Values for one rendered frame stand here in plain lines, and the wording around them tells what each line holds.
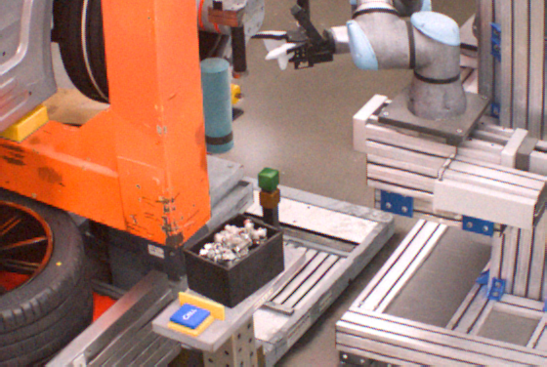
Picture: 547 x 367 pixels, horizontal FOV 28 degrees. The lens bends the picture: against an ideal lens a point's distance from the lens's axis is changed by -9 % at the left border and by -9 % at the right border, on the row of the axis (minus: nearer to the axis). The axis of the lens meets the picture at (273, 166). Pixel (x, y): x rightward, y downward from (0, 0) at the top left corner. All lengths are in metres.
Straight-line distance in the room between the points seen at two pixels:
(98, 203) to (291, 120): 1.65
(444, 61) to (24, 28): 1.09
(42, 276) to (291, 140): 1.73
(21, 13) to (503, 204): 1.33
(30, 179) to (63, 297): 0.41
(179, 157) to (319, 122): 1.74
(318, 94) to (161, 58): 2.10
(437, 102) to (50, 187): 1.03
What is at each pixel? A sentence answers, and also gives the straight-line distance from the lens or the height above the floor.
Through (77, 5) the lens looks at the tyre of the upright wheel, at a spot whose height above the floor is 0.96.
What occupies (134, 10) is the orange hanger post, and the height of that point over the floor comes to 1.14.
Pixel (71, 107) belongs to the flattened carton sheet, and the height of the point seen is 0.01.
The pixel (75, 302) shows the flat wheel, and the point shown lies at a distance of 2.88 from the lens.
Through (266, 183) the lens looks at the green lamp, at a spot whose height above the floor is 0.64.
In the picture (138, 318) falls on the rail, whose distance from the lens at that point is 2.92.
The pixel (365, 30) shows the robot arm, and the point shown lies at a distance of 2.64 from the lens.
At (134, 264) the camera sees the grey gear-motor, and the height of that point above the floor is 0.23.
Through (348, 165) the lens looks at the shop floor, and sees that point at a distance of 4.15.
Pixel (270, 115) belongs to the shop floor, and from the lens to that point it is 4.49.
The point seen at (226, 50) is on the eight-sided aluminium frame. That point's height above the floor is 0.65.
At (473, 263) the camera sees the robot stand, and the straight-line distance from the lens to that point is 3.28.
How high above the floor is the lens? 2.09
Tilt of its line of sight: 30 degrees down
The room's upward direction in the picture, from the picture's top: 3 degrees counter-clockwise
